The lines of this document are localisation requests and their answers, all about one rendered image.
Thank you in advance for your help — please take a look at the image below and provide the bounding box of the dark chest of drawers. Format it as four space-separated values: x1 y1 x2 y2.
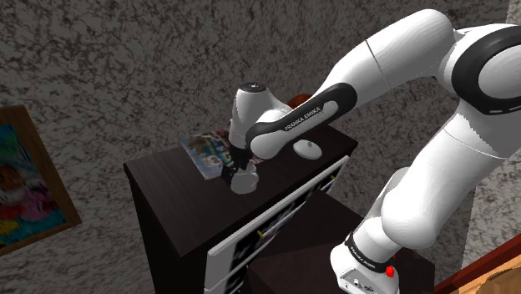
123 122 360 294

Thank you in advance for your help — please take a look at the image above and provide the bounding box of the brown wooden furniture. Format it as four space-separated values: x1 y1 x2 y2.
432 233 521 294

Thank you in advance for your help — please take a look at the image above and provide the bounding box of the colourful magazine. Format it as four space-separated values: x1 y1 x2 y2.
180 129 266 181

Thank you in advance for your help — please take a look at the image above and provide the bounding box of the white round lid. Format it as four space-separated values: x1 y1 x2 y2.
292 139 324 161

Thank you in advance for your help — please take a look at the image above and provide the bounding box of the white cup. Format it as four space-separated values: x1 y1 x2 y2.
230 164 260 195

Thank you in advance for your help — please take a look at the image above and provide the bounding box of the red-brown round thing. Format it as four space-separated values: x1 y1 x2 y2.
286 94 313 110

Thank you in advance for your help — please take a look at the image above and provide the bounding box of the colourful wood-framed wall picture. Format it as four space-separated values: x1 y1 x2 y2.
0 104 83 258

